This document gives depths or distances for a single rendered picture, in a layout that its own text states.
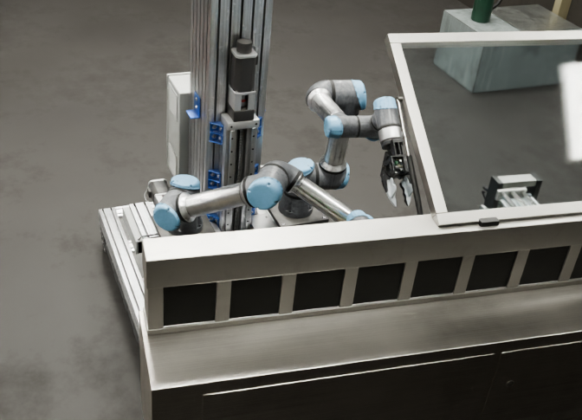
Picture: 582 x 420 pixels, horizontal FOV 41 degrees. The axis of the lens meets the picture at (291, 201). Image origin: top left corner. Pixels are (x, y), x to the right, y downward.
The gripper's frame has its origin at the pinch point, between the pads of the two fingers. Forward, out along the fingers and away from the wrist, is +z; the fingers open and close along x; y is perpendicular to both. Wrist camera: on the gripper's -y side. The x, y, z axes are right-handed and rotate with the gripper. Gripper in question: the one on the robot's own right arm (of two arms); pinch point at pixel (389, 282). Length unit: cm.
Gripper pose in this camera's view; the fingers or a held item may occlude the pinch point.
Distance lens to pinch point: 258.0
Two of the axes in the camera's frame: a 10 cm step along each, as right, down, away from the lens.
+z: 2.6, 5.5, -7.9
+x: 9.6, -0.7, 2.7
